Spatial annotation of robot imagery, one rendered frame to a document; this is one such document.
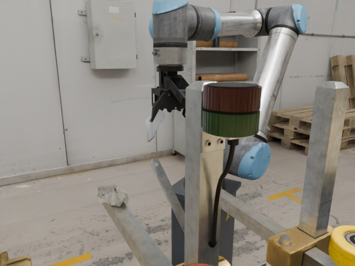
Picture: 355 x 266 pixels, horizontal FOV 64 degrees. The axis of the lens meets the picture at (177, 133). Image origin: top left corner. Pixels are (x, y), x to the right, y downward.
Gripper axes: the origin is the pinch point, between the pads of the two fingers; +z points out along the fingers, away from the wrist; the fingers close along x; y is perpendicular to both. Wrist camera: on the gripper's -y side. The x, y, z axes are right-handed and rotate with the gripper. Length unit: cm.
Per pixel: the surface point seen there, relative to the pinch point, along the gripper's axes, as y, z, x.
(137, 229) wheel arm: -24.4, 7.7, 20.3
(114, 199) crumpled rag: -13.5, 6.7, 21.3
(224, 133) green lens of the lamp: -46, -15, 18
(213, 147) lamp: -41.2, -12.0, 16.3
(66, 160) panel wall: 225, 79, 6
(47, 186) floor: 203, 94, 27
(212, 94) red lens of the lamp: -45, -19, 19
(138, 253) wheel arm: -29.3, 8.7, 22.1
